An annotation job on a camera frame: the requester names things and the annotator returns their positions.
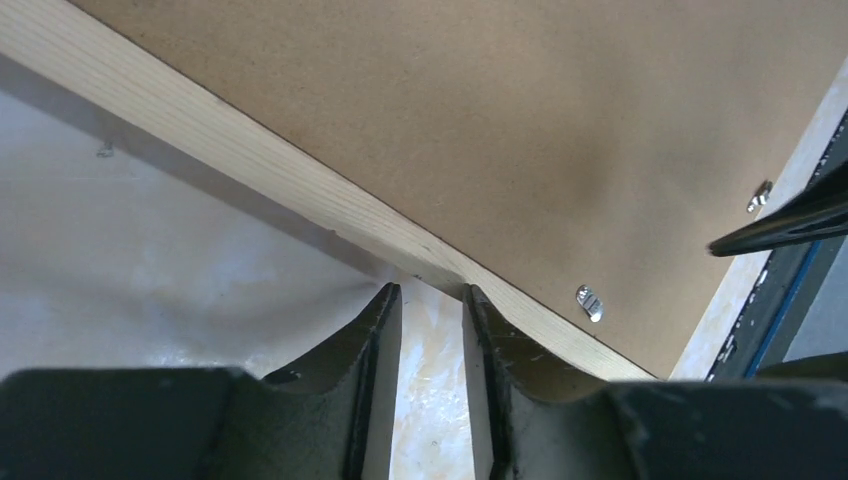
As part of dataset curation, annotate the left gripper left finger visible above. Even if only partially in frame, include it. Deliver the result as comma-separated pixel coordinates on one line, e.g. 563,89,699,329
1,283,403,479

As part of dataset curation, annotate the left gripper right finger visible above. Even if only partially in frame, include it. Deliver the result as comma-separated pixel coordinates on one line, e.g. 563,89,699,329
462,285,847,479

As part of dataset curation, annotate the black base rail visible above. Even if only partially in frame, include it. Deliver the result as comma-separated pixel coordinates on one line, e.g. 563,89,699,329
706,236,845,381

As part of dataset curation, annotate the wooden picture frame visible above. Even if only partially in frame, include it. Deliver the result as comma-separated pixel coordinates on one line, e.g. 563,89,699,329
1,1,847,380

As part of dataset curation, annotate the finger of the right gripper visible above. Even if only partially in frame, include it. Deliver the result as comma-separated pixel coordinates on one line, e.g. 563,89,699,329
707,178,847,257

